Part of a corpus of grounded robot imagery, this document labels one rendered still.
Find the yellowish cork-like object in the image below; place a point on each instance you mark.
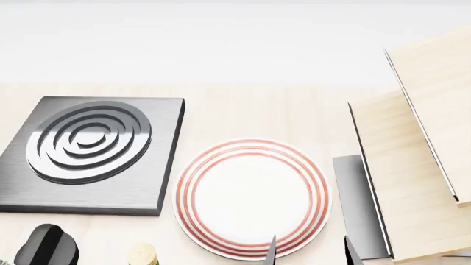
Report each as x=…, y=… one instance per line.
x=142, y=255

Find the light wooden cabinet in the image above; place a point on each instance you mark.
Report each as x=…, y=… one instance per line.
x=401, y=176

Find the white plate with red rings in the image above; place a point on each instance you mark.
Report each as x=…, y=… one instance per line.
x=252, y=198

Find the grey metal flat stove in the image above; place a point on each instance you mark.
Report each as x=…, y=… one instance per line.
x=110, y=190

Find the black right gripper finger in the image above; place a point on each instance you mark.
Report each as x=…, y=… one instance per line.
x=271, y=254
x=352, y=255

